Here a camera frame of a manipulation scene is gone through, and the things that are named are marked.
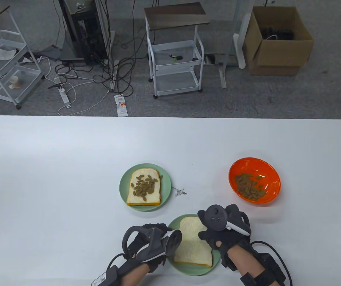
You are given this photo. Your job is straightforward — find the brown cardboard box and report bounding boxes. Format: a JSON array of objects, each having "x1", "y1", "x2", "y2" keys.
[{"x1": 243, "y1": 6, "x2": 315, "y2": 76}]

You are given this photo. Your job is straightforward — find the white toast slice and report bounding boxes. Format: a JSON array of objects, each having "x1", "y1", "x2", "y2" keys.
[
  {"x1": 126, "y1": 168, "x2": 162, "y2": 206},
  {"x1": 173, "y1": 217, "x2": 213, "y2": 268}
]

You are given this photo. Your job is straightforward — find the person's right hand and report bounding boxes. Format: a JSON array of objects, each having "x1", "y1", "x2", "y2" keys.
[{"x1": 197, "y1": 209, "x2": 251, "y2": 254}]

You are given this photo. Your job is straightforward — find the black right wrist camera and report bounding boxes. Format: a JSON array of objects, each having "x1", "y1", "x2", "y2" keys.
[{"x1": 220, "y1": 250, "x2": 238, "y2": 271}]

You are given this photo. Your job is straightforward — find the black white hand controller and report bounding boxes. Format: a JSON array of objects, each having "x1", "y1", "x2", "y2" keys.
[
  {"x1": 122, "y1": 226, "x2": 183, "y2": 263},
  {"x1": 204, "y1": 203, "x2": 252, "y2": 238}
]

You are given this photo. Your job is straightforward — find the green round plate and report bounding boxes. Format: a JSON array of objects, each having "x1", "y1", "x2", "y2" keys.
[
  {"x1": 119, "y1": 163, "x2": 172, "y2": 212},
  {"x1": 166, "y1": 214, "x2": 221, "y2": 276}
]

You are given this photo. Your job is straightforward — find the pile of green raisins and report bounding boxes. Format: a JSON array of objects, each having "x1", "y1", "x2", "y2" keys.
[
  {"x1": 130, "y1": 175, "x2": 163, "y2": 199},
  {"x1": 234, "y1": 172, "x2": 268, "y2": 200}
]

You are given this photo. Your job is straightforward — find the white desk leg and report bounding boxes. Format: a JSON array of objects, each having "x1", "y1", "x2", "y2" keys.
[{"x1": 232, "y1": 0, "x2": 255, "y2": 69}]

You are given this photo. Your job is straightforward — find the bundle of black gear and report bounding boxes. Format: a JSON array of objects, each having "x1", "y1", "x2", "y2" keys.
[{"x1": 258, "y1": 26, "x2": 295, "y2": 41}]

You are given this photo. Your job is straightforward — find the black computer tower stand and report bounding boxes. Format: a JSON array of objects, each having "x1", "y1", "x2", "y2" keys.
[{"x1": 58, "y1": 0, "x2": 112, "y2": 66}]

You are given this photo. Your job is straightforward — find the bundle of black cables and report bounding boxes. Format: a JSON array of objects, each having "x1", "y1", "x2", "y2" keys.
[{"x1": 92, "y1": 0, "x2": 151, "y2": 97}]

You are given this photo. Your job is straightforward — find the crumpled white paper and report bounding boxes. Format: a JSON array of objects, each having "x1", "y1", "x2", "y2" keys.
[{"x1": 0, "y1": 47, "x2": 17, "y2": 60}]

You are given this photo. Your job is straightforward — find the grey flat device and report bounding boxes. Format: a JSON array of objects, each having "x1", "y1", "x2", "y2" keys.
[{"x1": 38, "y1": 45, "x2": 62, "y2": 61}]

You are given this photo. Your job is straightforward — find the white power strip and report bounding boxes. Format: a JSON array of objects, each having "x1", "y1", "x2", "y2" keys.
[{"x1": 58, "y1": 86, "x2": 72, "y2": 108}]

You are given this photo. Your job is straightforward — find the white cart with dark top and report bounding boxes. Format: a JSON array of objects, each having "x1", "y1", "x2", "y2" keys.
[
  {"x1": 144, "y1": 2, "x2": 212, "y2": 99},
  {"x1": 0, "y1": 4, "x2": 45, "y2": 110}
]

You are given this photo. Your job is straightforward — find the person's right forearm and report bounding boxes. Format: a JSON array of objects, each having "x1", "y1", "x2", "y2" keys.
[{"x1": 229, "y1": 246, "x2": 265, "y2": 286}]

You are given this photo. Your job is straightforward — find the grey metal floor rail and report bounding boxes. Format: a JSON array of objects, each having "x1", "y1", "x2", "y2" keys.
[{"x1": 204, "y1": 53, "x2": 227, "y2": 89}]

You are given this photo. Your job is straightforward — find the person's left forearm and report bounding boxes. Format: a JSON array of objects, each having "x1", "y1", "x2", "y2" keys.
[{"x1": 122, "y1": 264, "x2": 150, "y2": 286}]

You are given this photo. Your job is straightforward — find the person's left hand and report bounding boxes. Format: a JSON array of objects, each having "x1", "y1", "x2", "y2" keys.
[{"x1": 120, "y1": 223, "x2": 173, "y2": 273}]

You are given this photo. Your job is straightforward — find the white paper slip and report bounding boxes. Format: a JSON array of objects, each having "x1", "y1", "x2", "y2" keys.
[{"x1": 114, "y1": 94, "x2": 129, "y2": 117}]

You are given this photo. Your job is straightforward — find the orange plastic bowl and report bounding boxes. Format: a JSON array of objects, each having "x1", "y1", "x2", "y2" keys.
[{"x1": 229, "y1": 157, "x2": 281, "y2": 204}]

